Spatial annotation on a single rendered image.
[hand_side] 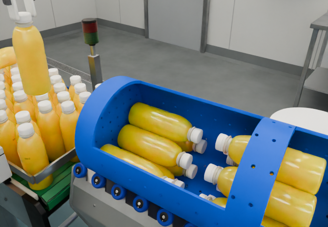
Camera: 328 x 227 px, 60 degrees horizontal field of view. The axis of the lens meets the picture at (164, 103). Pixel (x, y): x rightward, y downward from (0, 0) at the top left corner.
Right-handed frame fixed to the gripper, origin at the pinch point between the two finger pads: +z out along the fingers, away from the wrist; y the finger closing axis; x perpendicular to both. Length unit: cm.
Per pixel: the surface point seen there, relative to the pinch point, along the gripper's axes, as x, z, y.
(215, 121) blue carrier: -43, 30, 22
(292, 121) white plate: -60, 39, 48
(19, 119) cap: 5.7, 32.0, -5.4
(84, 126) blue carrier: -19.6, 26.0, -3.2
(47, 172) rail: -4.4, 45.7, -7.1
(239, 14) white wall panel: 60, 75, 347
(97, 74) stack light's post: 25, 41, 44
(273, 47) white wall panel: 8, 110, 341
